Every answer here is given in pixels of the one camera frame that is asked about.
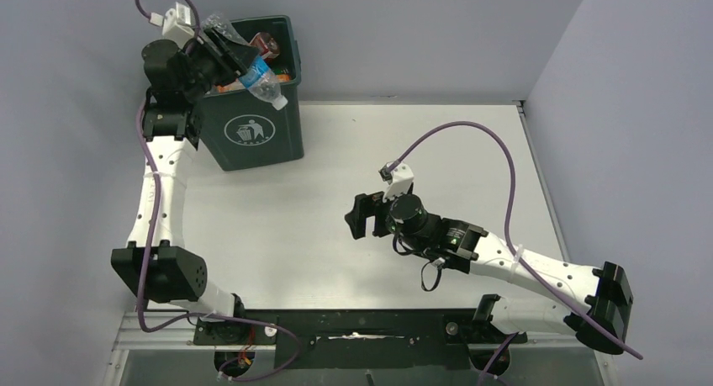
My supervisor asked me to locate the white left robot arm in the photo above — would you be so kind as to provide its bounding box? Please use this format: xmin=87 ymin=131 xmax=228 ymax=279
xmin=110 ymin=27 xmax=257 ymax=321

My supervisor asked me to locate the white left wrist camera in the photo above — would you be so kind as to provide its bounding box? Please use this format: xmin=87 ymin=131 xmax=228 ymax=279
xmin=149 ymin=3 xmax=195 ymax=48

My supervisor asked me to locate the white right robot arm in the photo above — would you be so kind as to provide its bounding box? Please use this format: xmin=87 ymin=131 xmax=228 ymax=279
xmin=345 ymin=193 xmax=635 ymax=355

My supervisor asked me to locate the dark green trash bin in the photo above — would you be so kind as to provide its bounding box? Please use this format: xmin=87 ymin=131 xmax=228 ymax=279
xmin=197 ymin=15 xmax=304 ymax=172

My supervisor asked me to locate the clear bottle blue label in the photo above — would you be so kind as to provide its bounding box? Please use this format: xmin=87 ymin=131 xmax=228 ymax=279
xmin=201 ymin=12 xmax=288 ymax=110

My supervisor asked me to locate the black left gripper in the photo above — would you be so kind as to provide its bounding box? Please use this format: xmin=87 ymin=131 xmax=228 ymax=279
xmin=181 ymin=27 xmax=259 ymax=102

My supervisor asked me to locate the brown tea bottle red label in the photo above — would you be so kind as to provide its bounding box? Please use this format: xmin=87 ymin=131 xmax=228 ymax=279
xmin=250 ymin=32 xmax=281 ymax=62

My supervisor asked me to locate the orange juice bottle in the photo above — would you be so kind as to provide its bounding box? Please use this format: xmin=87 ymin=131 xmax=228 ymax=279
xmin=216 ymin=71 xmax=293 ymax=93

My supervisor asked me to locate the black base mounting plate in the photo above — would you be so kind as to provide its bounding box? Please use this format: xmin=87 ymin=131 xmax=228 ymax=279
xmin=193 ymin=308 xmax=512 ymax=375

